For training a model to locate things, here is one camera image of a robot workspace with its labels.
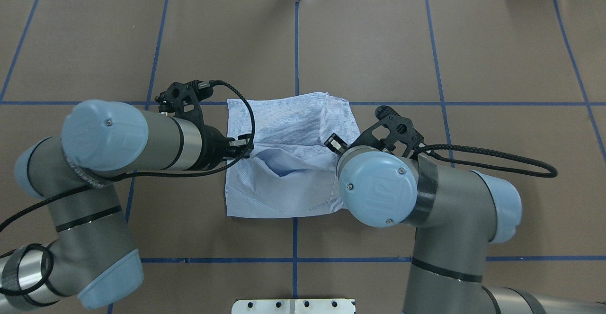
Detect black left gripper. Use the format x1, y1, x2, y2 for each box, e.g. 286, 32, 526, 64
198, 126, 251, 170

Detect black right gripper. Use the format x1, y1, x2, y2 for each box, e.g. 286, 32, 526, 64
324, 133, 350, 156

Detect light blue striped shirt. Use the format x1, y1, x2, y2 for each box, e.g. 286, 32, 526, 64
224, 92, 360, 218

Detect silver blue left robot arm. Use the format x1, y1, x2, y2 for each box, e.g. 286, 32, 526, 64
1, 99, 256, 314

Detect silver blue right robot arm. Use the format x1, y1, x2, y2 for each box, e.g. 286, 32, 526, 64
325, 134, 605, 314

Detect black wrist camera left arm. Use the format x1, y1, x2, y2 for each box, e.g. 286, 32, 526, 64
154, 80, 214, 123

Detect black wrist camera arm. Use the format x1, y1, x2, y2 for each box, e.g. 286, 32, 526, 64
350, 105, 424, 157
154, 80, 214, 123

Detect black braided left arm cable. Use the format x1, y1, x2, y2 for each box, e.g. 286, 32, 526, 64
0, 80, 256, 232

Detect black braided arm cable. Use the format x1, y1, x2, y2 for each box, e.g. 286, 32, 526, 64
412, 144, 558, 179
0, 80, 256, 232

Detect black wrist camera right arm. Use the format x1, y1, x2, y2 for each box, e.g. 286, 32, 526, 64
350, 105, 424, 157

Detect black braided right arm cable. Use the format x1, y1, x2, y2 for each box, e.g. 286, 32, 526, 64
412, 144, 558, 179

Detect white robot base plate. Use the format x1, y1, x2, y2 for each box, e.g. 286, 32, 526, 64
231, 298, 356, 314

